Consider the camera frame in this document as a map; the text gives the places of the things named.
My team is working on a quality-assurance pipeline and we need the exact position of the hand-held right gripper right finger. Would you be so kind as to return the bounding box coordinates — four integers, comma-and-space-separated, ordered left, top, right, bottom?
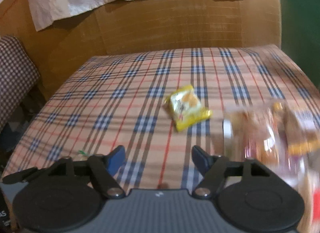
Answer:
191, 145, 272, 198

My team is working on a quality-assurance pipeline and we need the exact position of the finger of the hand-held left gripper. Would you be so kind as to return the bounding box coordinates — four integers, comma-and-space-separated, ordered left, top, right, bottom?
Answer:
2, 167, 38, 184

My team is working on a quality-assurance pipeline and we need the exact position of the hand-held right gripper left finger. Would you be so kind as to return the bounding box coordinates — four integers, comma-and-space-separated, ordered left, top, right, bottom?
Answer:
47, 145, 126, 198

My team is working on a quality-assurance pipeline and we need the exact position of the clear printed packet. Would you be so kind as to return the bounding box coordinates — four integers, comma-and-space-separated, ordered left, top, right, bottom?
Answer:
74, 150, 89, 161

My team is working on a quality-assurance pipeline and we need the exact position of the white cardboard box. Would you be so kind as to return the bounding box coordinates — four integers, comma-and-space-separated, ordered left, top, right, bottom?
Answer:
222, 100, 320, 223

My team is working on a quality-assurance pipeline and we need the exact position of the yellow snack packet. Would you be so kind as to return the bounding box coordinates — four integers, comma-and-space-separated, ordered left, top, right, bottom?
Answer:
164, 84, 213, 132

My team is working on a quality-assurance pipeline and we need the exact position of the clear bag of buns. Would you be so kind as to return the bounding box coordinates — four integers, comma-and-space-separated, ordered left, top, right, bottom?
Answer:
225, 109, 280, 166

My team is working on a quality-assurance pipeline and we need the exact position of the long yellow packet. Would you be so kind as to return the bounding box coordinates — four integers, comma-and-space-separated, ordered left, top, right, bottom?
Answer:
287, 139, 320, 156

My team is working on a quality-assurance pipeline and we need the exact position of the plaid tablecloth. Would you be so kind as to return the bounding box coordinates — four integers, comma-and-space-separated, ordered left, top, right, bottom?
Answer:
4, 45, 320, 193

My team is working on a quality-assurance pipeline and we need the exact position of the checkered padded chair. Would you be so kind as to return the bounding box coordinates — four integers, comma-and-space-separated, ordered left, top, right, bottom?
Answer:
0, 35, 40, 133

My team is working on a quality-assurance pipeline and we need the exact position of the green chalkboard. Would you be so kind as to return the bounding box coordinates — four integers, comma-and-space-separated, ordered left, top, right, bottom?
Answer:
276, 0, 320, 78

